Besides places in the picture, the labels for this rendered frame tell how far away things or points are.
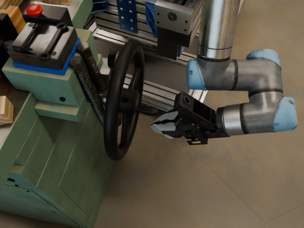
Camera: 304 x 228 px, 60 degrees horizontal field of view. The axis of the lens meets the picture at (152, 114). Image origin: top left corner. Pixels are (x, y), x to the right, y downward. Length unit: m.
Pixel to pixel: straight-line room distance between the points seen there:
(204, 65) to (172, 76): 0.88
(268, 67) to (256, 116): 0.12
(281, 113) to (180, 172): 0.89
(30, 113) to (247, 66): 0.48
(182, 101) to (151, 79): 0.85
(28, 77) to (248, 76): 0.46
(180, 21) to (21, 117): 0.62
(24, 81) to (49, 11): 0.14
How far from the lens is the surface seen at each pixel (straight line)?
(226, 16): 0.58
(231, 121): 0.64
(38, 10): 0.57
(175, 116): 0.71
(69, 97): 0.55
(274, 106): 0.62
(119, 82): 0.51
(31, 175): 0.67
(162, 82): 1.45
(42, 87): 0.56
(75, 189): 0.96
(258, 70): 0.65
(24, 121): 0.59
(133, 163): 1.44
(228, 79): 0.63
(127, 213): 1.37
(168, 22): 0.99
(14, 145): 0.58
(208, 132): 0.70
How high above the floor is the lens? 1.34
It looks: 58 degrees down
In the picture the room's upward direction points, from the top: straight up
